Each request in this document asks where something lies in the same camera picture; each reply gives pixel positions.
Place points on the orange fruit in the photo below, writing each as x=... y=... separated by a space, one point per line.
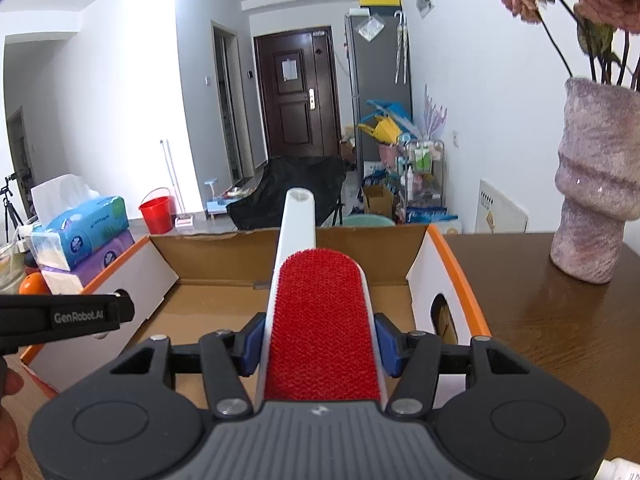
x=34 y=285

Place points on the purple feather decoration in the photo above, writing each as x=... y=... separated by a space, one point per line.
x=434 y=115

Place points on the person's left hand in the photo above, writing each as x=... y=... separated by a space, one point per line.
x=9 y=380

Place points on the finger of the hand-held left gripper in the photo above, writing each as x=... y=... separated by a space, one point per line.
x=75 y=316

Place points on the folded clear umbrella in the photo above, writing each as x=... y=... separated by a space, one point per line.
x=400 y=50

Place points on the blue green tissue pack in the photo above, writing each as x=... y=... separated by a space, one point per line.
x=85 y=230

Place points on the grey refrigerator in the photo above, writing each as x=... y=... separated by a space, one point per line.
x=375 y=70

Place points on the white mop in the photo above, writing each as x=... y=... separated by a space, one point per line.
x=184 y=220

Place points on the pink textured vase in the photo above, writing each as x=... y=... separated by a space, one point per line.
x=595 y=185

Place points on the green plastic basin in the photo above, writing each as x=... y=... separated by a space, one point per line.
x=367 y=221

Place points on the black folding chair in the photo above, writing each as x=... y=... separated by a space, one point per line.
x=290 y=185

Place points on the red cardboard box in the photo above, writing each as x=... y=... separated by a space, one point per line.
x=210 y=260

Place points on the red plastic bucket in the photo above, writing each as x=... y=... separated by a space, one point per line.
x=156 y=215

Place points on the purple tissue pack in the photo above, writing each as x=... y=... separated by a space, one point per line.
x=100 y=260

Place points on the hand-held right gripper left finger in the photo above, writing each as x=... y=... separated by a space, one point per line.
x=248 y=346

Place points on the yellow plastic toy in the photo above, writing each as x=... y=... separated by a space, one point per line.
x=386 y=130

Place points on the small white spray bottle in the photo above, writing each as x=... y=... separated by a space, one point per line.
x=622 y=471

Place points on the yellow box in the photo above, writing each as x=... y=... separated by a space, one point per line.
x=380 y=2

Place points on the small brown cardboard box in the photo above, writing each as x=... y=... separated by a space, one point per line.
x=378 y=202

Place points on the white flat panel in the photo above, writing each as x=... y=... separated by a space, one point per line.
x=500 y=210

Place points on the black camera tripod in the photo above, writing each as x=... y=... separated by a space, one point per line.
x=7 y=210

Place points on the clear drinking glass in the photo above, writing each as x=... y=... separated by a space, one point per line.
x=10 y=270

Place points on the metal storage cart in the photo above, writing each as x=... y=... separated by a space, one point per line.
x=422 y=180

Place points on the dark brown door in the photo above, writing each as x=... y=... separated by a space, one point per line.
x=295 y=110

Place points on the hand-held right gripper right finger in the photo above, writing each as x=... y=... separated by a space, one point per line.
x=387 y=347

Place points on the clear plastic bag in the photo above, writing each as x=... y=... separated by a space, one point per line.
x=370 y=29

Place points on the pink plastic bucket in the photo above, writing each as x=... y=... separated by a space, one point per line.
x=389 y=154

